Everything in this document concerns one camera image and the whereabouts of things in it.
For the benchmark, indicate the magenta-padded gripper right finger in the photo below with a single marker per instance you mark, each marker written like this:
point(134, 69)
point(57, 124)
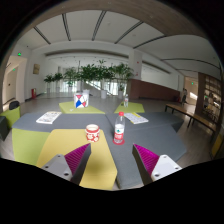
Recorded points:
point(165, 166)

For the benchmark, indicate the wooden shelf unit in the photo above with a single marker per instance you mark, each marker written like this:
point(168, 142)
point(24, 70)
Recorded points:
point(210, 98)

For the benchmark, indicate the small clear drink bottle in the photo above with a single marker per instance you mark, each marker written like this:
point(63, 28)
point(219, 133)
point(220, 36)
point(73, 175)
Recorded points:
point(126, 101)

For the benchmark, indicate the green armchair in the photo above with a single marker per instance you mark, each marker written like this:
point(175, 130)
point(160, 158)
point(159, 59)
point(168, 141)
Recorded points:
point(11, 117)

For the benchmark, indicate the white and yellow booklet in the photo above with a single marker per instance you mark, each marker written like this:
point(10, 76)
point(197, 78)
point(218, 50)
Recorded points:
point(136, 118)

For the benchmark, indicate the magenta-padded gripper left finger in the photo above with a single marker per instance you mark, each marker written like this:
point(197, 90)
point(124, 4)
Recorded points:
point(58, 166)

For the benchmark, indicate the red fire extinguisher cabinet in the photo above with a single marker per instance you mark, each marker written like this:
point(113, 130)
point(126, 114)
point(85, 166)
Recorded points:
point(33, 93)

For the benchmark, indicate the black chair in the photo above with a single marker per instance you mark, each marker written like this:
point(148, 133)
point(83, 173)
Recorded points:
point(14, 104)

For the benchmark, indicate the white box with coloured triangles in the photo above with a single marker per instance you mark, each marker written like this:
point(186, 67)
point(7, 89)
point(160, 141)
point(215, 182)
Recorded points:
point(81, 100)

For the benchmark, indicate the person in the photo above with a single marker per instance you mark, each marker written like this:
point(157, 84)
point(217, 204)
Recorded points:
point(184, 96)

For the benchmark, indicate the long wooden bench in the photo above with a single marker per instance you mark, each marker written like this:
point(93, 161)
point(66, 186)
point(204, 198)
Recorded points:
point(191, 115)

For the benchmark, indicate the red floral ceramic mug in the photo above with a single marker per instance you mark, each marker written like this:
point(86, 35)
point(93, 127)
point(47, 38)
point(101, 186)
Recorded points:
point(92, 134)

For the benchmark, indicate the white printed magazine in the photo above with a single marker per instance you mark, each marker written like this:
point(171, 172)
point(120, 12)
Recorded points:
point(48, 117)

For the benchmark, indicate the group of potted green plants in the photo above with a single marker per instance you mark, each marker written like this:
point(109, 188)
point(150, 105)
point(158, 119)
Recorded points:
point(96, 73)

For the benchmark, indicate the flat round red coaster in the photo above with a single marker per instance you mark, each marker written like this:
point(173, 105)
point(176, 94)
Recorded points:
point(115, 143)

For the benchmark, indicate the framed wall picture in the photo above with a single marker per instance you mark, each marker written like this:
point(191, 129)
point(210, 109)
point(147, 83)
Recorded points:
point(36, 69)

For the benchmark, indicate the clear red-capped water bottle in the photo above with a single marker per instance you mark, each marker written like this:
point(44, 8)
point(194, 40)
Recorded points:
point(119, 131)

